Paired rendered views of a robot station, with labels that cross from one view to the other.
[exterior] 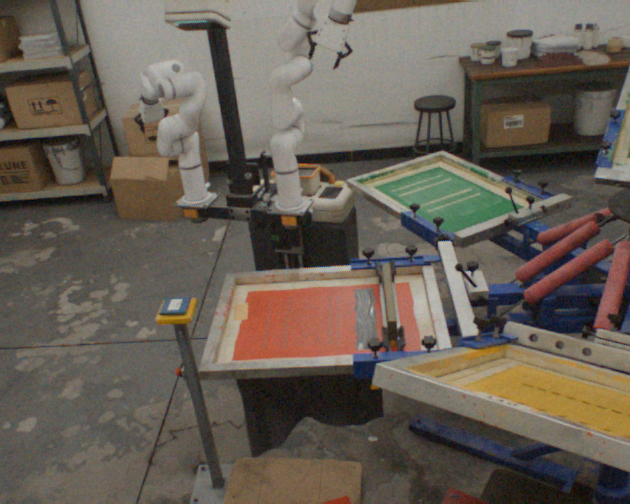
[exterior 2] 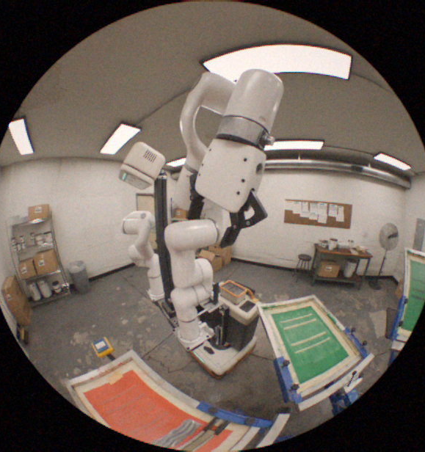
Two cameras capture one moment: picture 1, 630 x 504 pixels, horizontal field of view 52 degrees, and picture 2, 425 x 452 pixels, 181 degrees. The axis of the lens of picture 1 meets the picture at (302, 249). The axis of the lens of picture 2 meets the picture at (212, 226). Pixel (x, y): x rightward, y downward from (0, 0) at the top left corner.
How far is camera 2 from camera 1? 214 cm
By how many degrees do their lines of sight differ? 30
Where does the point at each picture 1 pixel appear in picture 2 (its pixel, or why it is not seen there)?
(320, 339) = (127, 428)
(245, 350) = (92, 395)
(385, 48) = (292, 235)
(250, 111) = (246, 246)
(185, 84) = (131, 225)
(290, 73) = (172, 235)
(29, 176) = not seen: hidden behind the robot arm
